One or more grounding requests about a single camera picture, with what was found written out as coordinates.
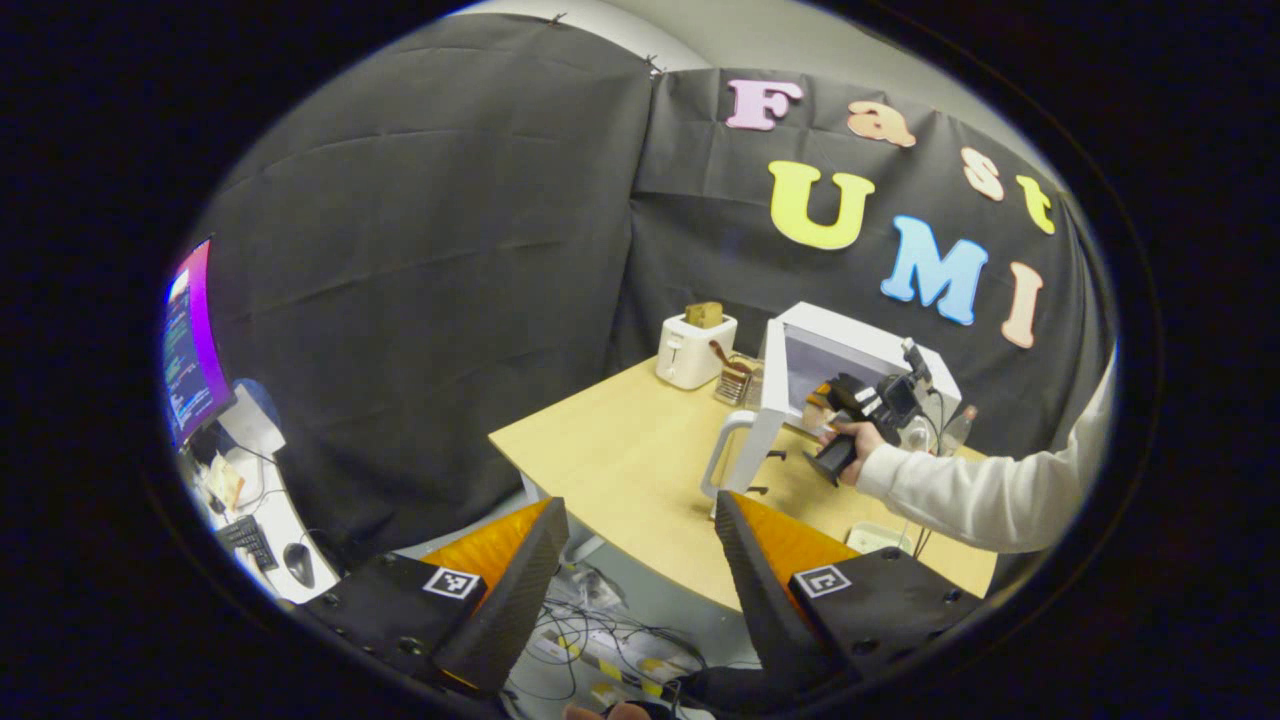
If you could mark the white power strip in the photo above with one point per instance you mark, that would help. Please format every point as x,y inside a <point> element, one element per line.
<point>620,665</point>

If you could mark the black computer mouse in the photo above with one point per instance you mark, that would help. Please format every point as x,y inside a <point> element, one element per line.
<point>299,565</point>

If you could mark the computer monitor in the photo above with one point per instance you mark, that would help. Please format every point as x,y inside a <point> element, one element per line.
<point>190,350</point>

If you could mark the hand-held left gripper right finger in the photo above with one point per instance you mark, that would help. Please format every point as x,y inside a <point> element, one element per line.
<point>760,600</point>

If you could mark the brown wooden utensil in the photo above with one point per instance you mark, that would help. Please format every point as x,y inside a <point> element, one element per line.
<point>725,356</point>

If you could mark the black keyboard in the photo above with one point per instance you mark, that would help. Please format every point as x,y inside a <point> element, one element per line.
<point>248,542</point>

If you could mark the toast bread slice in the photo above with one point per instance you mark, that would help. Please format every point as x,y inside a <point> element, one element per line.
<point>704,315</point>

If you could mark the black backdrop cloth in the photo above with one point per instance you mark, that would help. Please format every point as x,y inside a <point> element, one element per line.
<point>420,250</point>

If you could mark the cream speckled food plate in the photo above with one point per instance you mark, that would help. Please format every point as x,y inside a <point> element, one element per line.
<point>875,537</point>

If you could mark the white microwave oven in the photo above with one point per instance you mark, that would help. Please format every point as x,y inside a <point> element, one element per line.
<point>850,335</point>

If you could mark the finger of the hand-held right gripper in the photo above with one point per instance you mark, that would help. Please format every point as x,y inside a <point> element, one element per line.
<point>822,395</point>

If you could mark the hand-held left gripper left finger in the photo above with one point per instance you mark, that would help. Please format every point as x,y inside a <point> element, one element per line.
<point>520,600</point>

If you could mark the clear plastic bottle red label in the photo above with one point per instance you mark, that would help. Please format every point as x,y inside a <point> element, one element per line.
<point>958,425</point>

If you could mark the white toaster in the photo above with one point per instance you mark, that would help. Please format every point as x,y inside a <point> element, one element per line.
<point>690,355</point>

